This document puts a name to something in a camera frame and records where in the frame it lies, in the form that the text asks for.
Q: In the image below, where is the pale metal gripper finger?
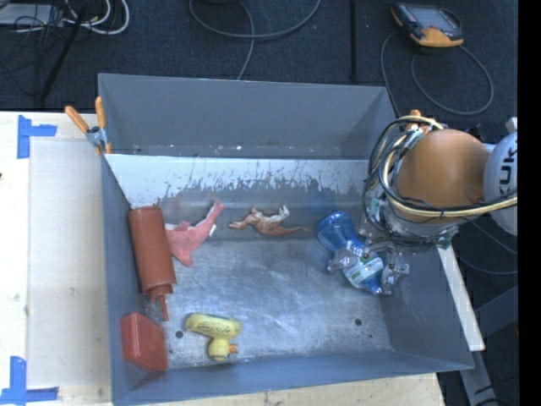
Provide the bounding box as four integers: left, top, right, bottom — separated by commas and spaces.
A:
326, 246, 367, 275
380, 252, 411, 298

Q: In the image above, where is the blue clear plastic bottle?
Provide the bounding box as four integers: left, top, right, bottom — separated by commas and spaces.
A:
316, 210, 395, 296

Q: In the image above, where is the grey metal bin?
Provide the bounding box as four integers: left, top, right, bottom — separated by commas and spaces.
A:
96, 73, 475, 406

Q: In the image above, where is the brown toy dinosaur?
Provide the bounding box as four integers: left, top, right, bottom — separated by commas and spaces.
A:
228, 204, 309, 238

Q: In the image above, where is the yellow toy duck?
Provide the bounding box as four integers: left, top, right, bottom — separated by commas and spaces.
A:
183, 312, 243, 363

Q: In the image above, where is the pink toy dinosaur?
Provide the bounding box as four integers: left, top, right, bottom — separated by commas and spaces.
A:
164, 200, 226, 268

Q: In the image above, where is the red-brown squeeze bottle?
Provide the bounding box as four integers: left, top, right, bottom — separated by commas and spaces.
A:
127, 205, 178, 322

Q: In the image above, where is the red-brown flat block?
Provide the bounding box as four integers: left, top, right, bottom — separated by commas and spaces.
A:
119, 311, 169, 372

